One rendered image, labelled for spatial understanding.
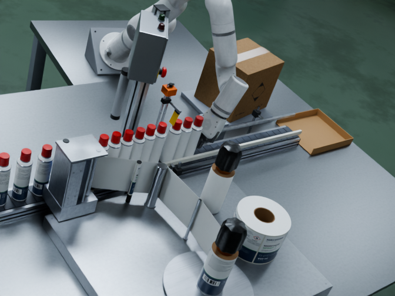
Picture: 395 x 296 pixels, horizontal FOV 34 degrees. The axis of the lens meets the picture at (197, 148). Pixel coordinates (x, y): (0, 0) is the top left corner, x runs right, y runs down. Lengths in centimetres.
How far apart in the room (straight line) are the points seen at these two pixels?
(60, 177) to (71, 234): 20
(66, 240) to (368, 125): 362
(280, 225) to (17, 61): 287
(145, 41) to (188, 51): 139
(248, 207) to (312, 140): 97
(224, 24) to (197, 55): 112
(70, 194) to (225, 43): 82
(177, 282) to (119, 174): 44
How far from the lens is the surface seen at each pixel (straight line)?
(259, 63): 302
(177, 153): 257
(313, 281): 236
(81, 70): 312
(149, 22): 223
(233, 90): 253
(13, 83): 445
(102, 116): 283
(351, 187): 299
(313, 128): 327
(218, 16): 243
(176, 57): 345
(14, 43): 491
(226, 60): 248
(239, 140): 287
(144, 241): 223
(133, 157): 241
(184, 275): 215
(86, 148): 211
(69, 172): 208
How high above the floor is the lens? 243
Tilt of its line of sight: 35 degrees down
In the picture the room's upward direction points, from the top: 20 degrees clockwise
